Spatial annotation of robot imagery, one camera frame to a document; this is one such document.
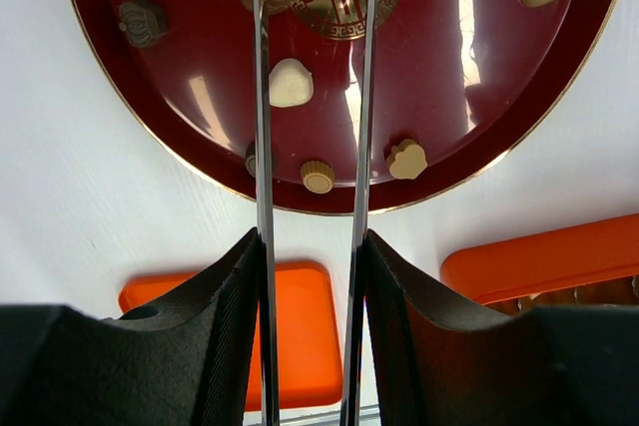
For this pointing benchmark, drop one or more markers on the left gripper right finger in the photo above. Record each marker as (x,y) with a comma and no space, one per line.
(442,359)

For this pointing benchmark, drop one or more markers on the orange box lid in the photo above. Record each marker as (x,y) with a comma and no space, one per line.
(310,368)

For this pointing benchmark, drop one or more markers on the dark round chocolate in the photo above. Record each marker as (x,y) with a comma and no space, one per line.
(251,159)

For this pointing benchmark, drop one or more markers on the round dark red tray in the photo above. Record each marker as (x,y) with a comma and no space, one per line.
(467,79)

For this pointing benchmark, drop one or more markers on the tan flower chocolate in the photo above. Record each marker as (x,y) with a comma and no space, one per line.
(407,160)

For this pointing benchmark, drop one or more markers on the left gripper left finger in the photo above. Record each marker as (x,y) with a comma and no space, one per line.
(181,359)

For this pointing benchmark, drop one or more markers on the white heart chocolate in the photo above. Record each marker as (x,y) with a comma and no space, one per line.
(291,84)

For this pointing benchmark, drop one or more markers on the tan round ridged chocolate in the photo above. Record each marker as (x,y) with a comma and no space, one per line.
(317,177)

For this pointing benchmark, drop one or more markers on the orange chocolate box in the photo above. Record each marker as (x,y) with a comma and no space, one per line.
(574,256)

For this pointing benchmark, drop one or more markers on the dark crown chocolate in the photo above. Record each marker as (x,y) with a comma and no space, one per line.
(143,22)

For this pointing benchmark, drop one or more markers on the metal tweezers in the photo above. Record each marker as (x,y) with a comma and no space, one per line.
(350,396)

